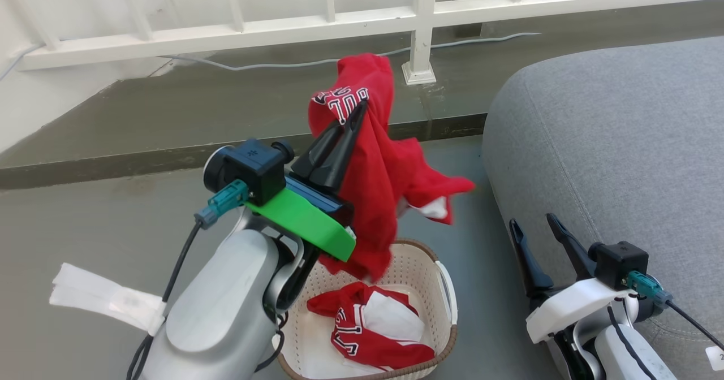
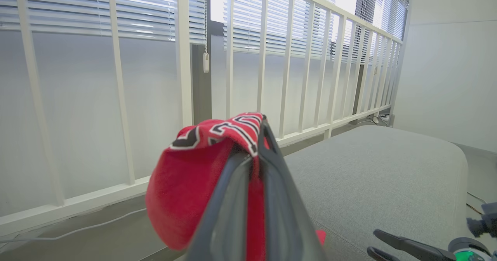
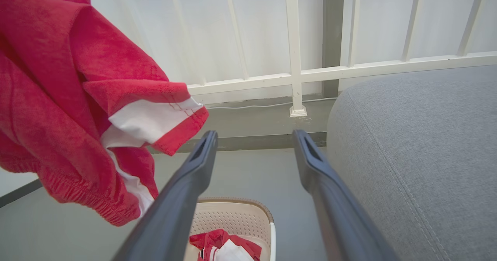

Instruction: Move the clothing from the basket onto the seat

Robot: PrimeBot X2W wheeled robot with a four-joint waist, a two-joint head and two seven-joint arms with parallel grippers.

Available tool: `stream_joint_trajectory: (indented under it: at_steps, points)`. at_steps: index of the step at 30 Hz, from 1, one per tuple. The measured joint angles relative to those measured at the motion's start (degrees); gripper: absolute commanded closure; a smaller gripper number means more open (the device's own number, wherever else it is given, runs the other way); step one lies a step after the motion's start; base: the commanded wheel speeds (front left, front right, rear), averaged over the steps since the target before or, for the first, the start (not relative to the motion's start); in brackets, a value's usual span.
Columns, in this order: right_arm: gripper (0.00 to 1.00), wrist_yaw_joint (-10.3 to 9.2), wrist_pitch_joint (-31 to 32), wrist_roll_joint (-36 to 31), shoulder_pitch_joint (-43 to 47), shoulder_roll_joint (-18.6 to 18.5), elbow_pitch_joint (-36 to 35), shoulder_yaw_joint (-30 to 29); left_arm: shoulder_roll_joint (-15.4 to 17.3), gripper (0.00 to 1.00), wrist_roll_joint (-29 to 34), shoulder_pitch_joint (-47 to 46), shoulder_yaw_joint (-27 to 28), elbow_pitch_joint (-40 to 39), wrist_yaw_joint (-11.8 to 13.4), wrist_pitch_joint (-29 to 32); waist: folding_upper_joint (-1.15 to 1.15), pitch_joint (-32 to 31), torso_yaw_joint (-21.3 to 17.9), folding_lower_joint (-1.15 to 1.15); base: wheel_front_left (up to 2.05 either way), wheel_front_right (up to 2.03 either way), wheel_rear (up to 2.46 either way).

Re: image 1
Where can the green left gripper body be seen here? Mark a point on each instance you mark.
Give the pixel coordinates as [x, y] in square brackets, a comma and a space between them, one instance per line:
[305, 221]

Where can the dark grey post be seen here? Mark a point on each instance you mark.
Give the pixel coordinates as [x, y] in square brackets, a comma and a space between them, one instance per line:
[470, 1]

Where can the red jersey with Bulls lettering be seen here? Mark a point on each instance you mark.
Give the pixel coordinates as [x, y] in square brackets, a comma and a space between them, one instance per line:
[373, 171]

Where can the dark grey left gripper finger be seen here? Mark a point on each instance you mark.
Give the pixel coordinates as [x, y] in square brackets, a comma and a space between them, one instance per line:
[319, 154]
[342, 159]

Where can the small white paper tag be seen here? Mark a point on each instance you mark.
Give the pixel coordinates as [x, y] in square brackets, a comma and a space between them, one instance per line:
[716, 358]

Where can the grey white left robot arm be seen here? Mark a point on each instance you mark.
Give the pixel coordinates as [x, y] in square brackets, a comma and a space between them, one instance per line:
[226, 301]

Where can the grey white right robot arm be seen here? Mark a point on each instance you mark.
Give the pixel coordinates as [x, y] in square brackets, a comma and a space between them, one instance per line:
[628, 352]

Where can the white wooden railing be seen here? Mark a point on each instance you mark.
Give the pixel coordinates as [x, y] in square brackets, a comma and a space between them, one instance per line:
[421, 12]

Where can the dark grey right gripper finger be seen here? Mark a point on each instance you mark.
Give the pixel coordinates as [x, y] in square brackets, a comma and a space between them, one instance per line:
[529, 261]
[568, 244]

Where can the beige perforated laundry basket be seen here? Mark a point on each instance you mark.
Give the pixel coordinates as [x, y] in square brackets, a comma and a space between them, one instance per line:
[418, 267]

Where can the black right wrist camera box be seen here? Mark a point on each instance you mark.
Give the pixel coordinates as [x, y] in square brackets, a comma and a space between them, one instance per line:
[619, 261]

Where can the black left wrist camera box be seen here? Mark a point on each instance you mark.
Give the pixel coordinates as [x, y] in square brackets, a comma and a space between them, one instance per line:
[254, 168]

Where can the white tape strip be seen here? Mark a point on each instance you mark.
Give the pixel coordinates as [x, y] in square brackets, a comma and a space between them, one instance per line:
[102, 295]

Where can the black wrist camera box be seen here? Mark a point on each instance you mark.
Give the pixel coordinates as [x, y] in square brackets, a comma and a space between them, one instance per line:
[619, 261]
[254, 168]

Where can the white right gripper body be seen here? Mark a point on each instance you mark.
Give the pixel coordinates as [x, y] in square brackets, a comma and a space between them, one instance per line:
[565, 306]

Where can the red jersey with large number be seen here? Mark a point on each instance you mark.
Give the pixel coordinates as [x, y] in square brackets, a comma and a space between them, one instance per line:
[362, 343]

